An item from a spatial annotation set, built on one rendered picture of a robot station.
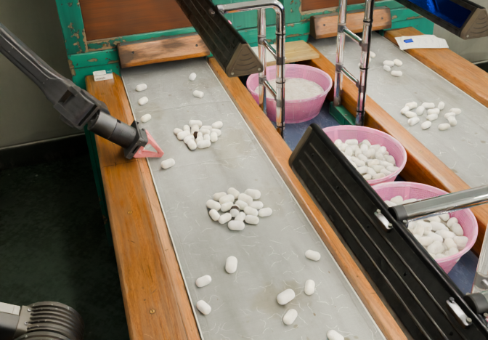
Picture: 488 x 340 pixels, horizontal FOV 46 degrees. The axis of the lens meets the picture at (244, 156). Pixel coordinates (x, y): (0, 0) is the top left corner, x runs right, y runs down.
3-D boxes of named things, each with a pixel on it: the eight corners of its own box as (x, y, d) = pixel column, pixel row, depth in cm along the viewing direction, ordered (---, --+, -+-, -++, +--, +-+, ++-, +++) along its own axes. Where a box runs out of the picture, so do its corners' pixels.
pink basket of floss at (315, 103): (308, 136, 169) (309, 107, 164) (232, 116, 181) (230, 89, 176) (343, 99, 188) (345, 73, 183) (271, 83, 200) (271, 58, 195)
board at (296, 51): (226, 73, 188) (226, 69, 187) (214, 56, 200) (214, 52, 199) (319, 57, 195) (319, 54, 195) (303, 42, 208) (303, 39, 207)
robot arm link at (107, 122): (84, 131, 137) (97, 112, 136) (81, 121, 143) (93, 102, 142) (110, 144, 140) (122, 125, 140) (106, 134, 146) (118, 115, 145)
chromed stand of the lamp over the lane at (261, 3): (223, 170, 156) (212, 9, 132) (205, 135, 172) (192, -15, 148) (288, 158, 160) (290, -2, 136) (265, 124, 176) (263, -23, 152)
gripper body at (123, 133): (140, 122, 149) (115, 109, 145) (146, 141, 141) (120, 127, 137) (126, 142, 151) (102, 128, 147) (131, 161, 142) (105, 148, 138)
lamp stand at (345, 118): (357, 144, 165) (370, -12, 141) (328, 112, 181) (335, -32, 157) (416, 132, 169) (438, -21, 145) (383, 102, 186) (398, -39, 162)
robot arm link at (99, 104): (59, 119, 135) (83, 91, 134) (55, 103, 144) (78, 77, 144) (99, 147, 141) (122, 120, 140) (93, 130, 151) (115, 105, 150)
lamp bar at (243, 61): (227, 78, 119) (226, 46, 115) (171, -5, 169) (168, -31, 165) (264, 73, 121) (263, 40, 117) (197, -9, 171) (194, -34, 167)
